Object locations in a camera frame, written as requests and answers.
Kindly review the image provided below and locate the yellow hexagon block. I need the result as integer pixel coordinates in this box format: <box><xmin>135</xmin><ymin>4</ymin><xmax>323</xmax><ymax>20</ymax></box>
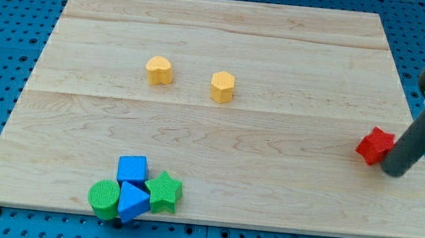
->
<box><xmin>209</xmin><ymin>71</ymin><xmax>235</xmax><ymax>103</ymax></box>

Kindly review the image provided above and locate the green star block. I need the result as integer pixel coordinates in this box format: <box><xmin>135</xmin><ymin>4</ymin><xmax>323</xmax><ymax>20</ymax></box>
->
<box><xmin>144</xmin><ymin>170</ymin><xmax>183</xmax><ymax>214</ymax></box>

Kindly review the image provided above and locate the light wooden board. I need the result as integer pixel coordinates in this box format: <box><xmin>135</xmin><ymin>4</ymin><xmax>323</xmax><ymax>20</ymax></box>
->
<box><xmin>0</xmin><ymin>0</ymin><xmax>425</xmax><ymax>238</ymax></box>

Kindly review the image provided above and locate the yellow heart block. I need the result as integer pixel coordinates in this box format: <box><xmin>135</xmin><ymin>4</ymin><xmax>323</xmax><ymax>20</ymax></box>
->
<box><xmin>146</xmin><ymin>56</ymin><xmax>173</xmax><ymax>85</ymax></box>

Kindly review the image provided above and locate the blue cube block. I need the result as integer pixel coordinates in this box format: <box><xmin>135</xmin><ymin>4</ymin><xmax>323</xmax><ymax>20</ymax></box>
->
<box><xmin>116</xmin><ymin>156</ymin><xmax>149</xmax><ymax>189</ymax></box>

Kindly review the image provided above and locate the green cylinder block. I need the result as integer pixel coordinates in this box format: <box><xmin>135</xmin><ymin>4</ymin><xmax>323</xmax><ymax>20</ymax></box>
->
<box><xmin>87</xmin><ymin>180</ymin><xmax>121</xmax><ymax>220</ymax></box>

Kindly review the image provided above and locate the red star block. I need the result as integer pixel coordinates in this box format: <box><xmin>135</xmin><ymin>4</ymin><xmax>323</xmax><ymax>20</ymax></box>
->
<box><xmin>355</xmin><ymin>126</ymin><xmax>395</xmax><ymax>166</ymax></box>

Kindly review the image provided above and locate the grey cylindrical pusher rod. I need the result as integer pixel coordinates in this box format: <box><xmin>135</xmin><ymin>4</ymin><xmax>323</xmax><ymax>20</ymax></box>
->
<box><xmin>381</xmin><ymin>109</ymin><xmax>425</xmax><ymax>178</ymax></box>

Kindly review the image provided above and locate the blue triangle block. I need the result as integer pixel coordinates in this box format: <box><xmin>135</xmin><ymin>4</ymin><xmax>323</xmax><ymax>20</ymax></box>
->
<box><xmin>118</xmin><ymin>182</ymin><xmax>150</xmax><ymax>223</ymax></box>

